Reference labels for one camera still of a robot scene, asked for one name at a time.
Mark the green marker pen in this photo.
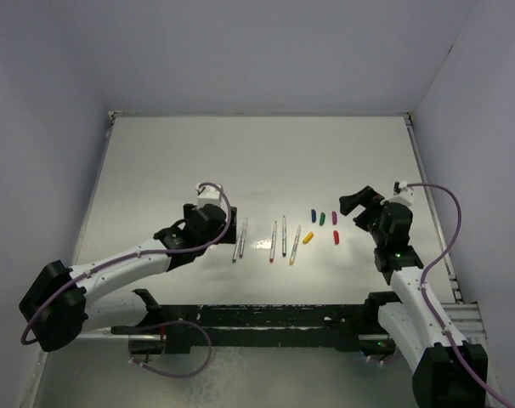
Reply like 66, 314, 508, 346
231, 225, 244, 264

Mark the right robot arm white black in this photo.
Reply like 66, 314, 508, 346
339, 182, 488, 407

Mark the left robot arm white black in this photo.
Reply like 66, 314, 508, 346
19, 204, 237, 352

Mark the purple marker pen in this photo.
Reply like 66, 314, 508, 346
238, 218, 248, 258

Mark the red marker pen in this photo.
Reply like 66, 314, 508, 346
269, 221, 278, 263

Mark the yellow pen cap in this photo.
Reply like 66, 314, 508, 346
303, 232, 314, 244

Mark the blue marker pen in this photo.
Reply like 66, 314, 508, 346
281, 216, 287, 258

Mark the yellow marker pen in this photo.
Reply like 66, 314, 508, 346
289, 224, 301, 266

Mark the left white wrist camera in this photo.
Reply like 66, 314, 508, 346
196, 184, 223, 208

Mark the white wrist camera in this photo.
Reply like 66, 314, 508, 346
196, 184, 223, 208
390, 181, 415, 207

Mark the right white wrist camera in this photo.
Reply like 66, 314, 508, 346
390, 181, 415, 207

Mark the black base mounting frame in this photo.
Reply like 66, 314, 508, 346
110, 289, 400, 354

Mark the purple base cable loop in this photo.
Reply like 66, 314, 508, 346
127, 319, 213, 377

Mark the aluminium extrusion rail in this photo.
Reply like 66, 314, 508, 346
403, 113, 486, 342

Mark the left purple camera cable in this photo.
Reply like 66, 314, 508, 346
20, 182, 233, 344

